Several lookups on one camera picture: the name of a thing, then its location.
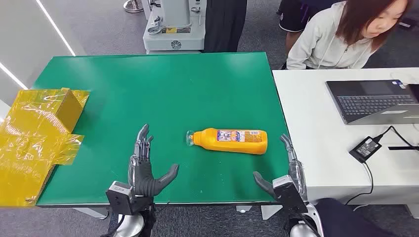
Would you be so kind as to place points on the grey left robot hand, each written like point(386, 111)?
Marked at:
point(142, 176)

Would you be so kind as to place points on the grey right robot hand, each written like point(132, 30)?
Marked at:
point(298, 176)

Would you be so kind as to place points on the orange detergent bottle clear cap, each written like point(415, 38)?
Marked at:
point(229, 144)

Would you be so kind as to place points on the white table foot plate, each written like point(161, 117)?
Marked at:
point(269, 211)
point(244, 208)

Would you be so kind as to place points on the white desk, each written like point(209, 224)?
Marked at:
point(314, 130)

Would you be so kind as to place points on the black chair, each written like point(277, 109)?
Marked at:
point(343, 219)

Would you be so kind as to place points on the black power adapter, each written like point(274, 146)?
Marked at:
point(365, 150)

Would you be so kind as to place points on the green topped table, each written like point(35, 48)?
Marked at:
point(163, 91)

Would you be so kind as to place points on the dark grey laptop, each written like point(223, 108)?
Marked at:
point(370, 104)

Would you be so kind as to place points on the black strip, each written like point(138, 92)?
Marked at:
point(404, 148)

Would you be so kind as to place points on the yellow taped cardboard box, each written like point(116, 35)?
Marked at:
point(29, 140)

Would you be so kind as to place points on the seated person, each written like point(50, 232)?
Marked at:
point(327, 42)

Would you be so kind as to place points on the white machine base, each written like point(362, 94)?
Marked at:
point(176, 36)

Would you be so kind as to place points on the standing person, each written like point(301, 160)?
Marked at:
point(224, 26)

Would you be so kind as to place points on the metal stanchion base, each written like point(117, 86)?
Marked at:
point(132, 6)

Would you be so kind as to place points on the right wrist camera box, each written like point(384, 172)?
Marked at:
point(288, 193)

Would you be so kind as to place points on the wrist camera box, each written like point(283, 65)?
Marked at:
point(119, 198)
point(288, 193)

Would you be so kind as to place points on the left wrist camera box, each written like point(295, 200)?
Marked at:
point(119, 198)

